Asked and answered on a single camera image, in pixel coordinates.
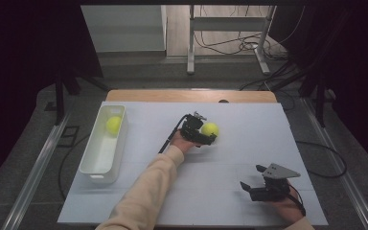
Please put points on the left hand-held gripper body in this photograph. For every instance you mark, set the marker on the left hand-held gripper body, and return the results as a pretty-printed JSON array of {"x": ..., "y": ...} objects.
[{"x": 193, "y": 131}]

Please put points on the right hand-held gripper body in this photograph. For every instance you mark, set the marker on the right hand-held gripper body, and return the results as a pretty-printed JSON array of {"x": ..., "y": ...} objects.
[{"x": 271, "y": 191}]

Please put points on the plain yellow tennis ball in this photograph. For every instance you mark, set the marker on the plain yellow tennis ball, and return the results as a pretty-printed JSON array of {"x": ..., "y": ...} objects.
[{"x": 113, "y": 125}]

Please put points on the white plastic bin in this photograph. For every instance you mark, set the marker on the white plastic bin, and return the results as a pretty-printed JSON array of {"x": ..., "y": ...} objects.
[{"x": 103, "y": 150}]

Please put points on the person's left hand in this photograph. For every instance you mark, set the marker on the person's left hand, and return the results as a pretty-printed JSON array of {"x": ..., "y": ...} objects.
[{"x": 182, "y": 143}]

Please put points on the person's right hand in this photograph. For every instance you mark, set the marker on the person's right hand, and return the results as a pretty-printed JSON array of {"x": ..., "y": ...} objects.
[{"x": 286, "y": 209}]

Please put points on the white table mat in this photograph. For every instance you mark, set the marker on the white table mat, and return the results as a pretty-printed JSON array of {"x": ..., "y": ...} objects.
[{"x": 236, "y": 153}]

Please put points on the wooden table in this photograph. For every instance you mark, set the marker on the wooden table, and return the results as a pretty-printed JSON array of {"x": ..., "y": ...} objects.
[{"x": 179, "y": 96}]

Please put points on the black tripod stand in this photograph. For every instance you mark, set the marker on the black tripod stand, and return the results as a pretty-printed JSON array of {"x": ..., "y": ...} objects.
[
  {"x": 319, "y": 96},
  {"x": 60, "y": 96}
]

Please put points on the white metal stand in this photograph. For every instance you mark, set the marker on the white metal stand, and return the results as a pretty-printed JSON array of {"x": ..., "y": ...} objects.
[{"x": 226, "y": 24}]

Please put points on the white cabinet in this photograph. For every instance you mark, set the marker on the white cabinet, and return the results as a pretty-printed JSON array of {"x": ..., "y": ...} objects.
[{"x": 124, "y": 28}]

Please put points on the dark curtain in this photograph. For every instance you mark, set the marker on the dark curtain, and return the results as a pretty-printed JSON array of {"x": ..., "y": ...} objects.
[
  {"x": 354, "y": 64},
  {"x": 19, "y": 64}
]

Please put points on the metal floor rail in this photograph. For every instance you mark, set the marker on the metal floor rail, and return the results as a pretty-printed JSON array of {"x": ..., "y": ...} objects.
[
  {"x": 35, "y": 174},
  {"x": 338, "y": 166}
]

